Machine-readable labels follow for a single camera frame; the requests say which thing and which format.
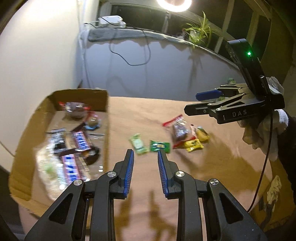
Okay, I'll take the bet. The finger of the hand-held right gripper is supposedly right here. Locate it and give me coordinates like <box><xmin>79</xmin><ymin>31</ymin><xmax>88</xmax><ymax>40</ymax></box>
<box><xmin>196</xmin><ymin>84</ymin><xmax>249</xmax><ymax>102</ymax></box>
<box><xmin>184</xmin><ymin>93</ymin><xmax>247</xmax><ymax>116</ymax></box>

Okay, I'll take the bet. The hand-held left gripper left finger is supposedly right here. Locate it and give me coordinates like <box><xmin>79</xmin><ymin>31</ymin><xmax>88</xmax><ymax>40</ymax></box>
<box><xmin>24</xmin><ymin>149</ymin><xmax>135</xmax><ymax>241</ymax></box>

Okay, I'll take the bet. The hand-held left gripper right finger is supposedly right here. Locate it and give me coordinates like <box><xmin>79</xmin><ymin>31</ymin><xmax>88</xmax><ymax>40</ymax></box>
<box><xmin>157</xmin><ymin>149</ymin><xmax>269</xmax><ymax>241</ymax></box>

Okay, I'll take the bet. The dark green candy packet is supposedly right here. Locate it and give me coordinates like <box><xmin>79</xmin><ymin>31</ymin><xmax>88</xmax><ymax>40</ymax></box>
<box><xmin>149</xmin><ymin>140</ymin><xmax>171</xmax><ymax>154</ymax></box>

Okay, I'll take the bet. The dark snack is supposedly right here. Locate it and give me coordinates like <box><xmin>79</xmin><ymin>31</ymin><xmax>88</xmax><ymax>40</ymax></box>
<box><xmin>83</xmin><ymin>148</ymin><xmax>101</xmax><ymax>165</ymax></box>

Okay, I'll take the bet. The round green-brown snack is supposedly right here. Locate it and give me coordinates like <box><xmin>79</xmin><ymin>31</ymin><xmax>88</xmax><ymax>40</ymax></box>
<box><xmin>84</xmin><ymin>112</ymin><xmax>102</xmax><ymax>130</ymax></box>

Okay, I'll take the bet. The clear packet with black seal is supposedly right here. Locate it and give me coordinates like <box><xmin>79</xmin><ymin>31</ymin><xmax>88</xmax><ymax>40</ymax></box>
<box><xmin>46</xmin><ymin>128</ymin><xmax>70</xmax><ymax>156</ymax></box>

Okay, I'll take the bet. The large clear cracker packet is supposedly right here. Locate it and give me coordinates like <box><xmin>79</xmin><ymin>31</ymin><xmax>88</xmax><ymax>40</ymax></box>
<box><xmin>36</xmin><ymin>137</ymin><xmax>70</xmax><ymax>200</ymax></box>

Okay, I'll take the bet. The clear red-sealed dark snack packet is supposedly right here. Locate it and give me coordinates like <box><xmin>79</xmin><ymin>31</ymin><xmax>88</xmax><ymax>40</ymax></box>
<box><xmin>58</xmin><ymin>101</ymin><xmax>92</xmax><ymax>120</ymax></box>
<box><xmin>162</xmin><ymin>114</ymin><xmax>193</xmax><ymax>149</ymax></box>

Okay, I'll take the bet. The cardboard box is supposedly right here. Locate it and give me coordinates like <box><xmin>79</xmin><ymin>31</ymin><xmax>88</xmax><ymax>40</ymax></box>
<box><xmin>8</xmin><ymin>89</ymin><xmax>110</xmax><ymax>202</ymax></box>

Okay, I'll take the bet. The person's right hand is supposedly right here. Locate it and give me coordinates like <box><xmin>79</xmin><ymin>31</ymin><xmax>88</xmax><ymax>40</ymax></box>
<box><xmin>237</xmin><ymin>76</ymin><xmax>289</xmax><ymax>163</ymax></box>

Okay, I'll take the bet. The clear packet with yellow snack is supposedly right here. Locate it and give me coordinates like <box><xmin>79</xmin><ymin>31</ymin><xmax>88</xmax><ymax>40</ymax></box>
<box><xmin>191</xmin><ymin>125</ymin><xmax>210</xmax><ymax>142</ymax></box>

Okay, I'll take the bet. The light green candy packet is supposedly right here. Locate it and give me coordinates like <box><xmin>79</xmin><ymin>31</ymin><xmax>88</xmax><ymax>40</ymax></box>
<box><xmin>129</xmin><ymin>133</ymin><xmax>148</xmax><ymax>154</ymax></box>

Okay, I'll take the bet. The potted spider plant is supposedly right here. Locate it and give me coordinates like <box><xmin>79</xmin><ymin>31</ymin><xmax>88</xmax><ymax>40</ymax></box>
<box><xmin>181</xmin><ymin>10</ymin><xmax>212</xmax><ymax>49</ymax></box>

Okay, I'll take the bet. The black tripod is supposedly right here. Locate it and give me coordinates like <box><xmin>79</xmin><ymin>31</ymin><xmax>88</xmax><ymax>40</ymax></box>
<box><xmin>162</xmin><ymin>11</ymin><xmax>171</xmax><ymax>33</ymax></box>

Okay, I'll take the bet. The window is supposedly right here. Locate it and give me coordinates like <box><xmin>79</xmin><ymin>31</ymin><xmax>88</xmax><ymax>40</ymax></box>
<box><xmin>99</xmin><ymin>0</ymin><xmax>278</xmax><ymax>67</ymax></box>

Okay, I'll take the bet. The grey windowsill mat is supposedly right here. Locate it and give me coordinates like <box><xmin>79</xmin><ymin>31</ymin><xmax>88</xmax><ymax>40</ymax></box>
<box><xmin>87</xmin><ymin>27</ymin><xmax>232</xmax><ymax>61</ymax></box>

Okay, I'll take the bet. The white electronic device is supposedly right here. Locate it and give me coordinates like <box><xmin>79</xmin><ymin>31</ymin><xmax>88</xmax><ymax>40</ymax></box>
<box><xmin>97</xmin><ymin>15</ymin><xmax>127</xmax><ymax>29</ymax></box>

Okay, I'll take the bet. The white cabinet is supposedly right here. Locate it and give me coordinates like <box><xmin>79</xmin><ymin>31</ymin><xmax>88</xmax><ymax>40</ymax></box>
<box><xmin>0</xmin><ymin>0</ymin><xmax>102</xmax><ymax>172</ymax></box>

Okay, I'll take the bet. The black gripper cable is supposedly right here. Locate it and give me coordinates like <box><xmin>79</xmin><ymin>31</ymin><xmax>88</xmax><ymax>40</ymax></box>
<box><xmin>246</xmin><ymin>113</ymin><xmax>273</xmax><ymax>212</ymax></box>

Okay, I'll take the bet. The ring light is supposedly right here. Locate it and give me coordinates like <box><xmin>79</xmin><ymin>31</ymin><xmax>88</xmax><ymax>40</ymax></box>
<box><xmin>156</xmin><ymin>0</ymin><xmax>193</xmax><ymax>12</ymax></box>

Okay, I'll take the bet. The white cable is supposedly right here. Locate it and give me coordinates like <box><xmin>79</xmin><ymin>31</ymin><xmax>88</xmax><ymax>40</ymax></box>
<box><xmin>77</xmin><ymin>22</ymin><xmax>100</xmax><ymax>88</ymax></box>

